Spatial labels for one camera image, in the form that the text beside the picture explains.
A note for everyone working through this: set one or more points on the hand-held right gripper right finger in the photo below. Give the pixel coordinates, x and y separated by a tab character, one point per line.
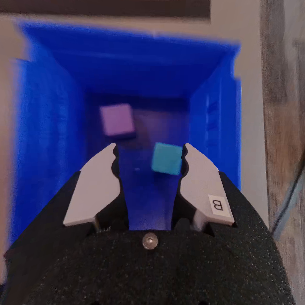
207	190

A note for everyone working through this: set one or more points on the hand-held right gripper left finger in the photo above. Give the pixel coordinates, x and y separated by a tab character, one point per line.
90	190

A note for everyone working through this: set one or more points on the blue plastic bin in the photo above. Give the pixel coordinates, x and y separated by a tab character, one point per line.
47	133

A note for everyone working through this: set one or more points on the purple foam cube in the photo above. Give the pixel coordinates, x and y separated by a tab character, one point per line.
117	120

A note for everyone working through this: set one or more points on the teal foam cube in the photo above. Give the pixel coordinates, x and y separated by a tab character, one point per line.
167	158

